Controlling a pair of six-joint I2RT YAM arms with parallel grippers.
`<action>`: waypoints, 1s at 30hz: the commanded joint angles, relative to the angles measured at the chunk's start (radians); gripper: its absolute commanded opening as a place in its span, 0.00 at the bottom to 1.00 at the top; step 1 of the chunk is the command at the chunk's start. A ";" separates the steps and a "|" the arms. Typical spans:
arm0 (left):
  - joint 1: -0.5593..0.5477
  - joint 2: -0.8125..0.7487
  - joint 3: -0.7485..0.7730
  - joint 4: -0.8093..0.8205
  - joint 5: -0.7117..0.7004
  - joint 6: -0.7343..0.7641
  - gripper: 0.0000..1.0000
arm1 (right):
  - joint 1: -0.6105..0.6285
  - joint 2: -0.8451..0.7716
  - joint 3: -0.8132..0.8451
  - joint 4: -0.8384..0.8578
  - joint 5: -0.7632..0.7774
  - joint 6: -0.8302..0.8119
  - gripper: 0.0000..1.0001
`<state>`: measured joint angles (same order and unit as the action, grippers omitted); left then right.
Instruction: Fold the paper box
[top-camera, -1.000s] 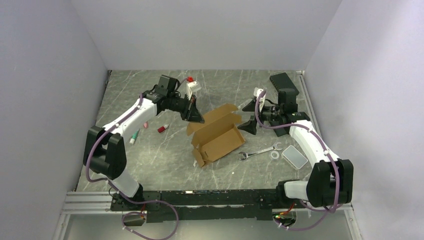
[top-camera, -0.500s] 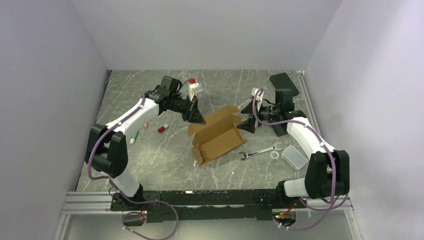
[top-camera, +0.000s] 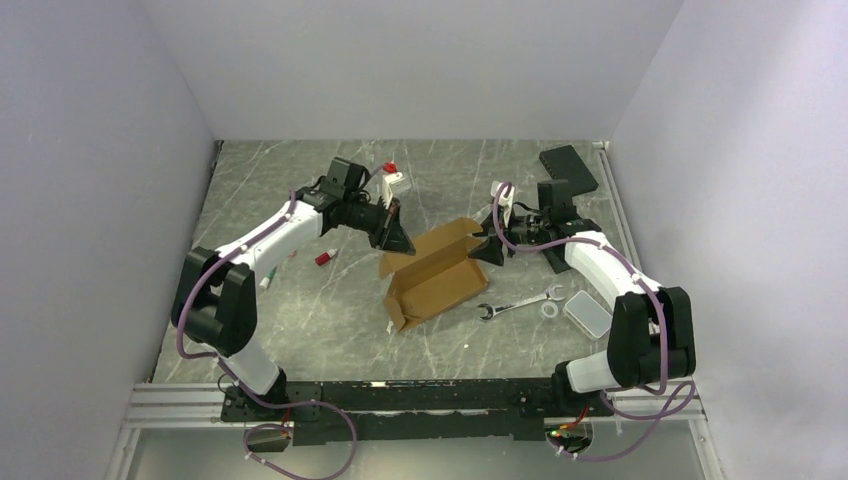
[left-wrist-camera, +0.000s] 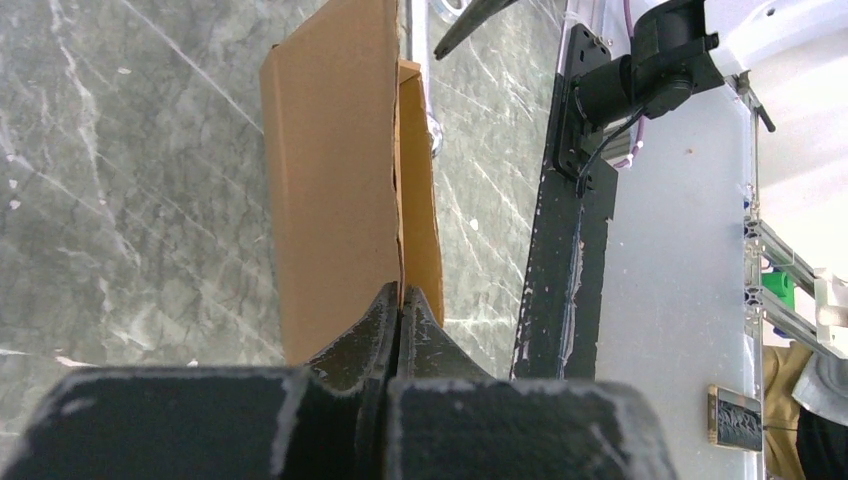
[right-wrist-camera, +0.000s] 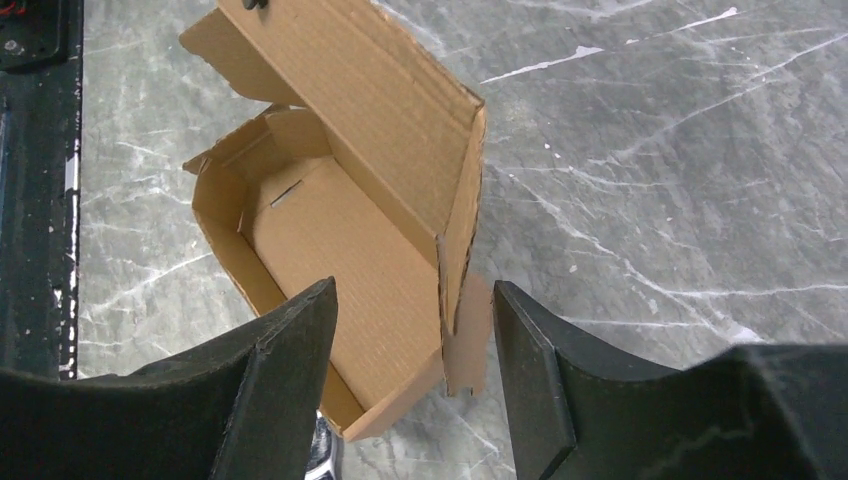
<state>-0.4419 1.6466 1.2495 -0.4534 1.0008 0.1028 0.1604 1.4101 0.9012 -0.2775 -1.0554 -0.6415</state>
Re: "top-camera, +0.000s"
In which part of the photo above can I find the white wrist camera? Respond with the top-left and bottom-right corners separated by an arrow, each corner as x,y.
380,162 -> 413,205
490,181 -> 515,229

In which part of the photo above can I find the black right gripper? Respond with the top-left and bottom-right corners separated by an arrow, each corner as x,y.
468,206 -> 549,266

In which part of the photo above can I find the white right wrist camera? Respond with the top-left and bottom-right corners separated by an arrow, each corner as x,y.
490,181 -> 515,229

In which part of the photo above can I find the clear tape roll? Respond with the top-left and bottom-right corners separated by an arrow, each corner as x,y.
540,301 -> 559,319

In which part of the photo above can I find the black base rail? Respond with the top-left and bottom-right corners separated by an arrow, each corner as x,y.
221,377 -> 611,446

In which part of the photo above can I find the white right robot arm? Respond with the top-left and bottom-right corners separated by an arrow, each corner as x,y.
471,180 -> 696,415

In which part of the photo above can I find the brown cardboard paper box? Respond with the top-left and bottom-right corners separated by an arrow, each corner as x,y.
378,217 -> 489,332

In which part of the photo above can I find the aluminium frame rail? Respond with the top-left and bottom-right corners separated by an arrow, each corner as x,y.
105,374 -> 720,480

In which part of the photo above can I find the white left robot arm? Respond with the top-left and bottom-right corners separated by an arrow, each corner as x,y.
171,157 -> 416,420

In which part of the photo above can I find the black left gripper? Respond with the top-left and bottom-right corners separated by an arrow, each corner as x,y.
344,195 -> 416,256

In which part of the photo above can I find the red small bottle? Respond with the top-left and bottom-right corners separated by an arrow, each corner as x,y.
314,249 -> 338,266

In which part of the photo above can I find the clear plastic lid case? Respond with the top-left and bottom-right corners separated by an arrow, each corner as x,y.
564,291 -> 612,340

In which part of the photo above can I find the green white tube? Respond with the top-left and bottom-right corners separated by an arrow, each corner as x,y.
258,266 -> 278,291

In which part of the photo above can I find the silver combination wrench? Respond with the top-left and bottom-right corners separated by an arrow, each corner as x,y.
477,284 -> 565,322

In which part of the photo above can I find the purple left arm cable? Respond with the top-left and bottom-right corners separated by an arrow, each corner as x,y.
175,190 -> 362,480

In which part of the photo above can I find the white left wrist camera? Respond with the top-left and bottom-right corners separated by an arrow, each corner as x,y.
380,162 -> 413,205

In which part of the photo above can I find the black flat box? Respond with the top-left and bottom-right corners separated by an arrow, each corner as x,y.
538,145 -> 599,196

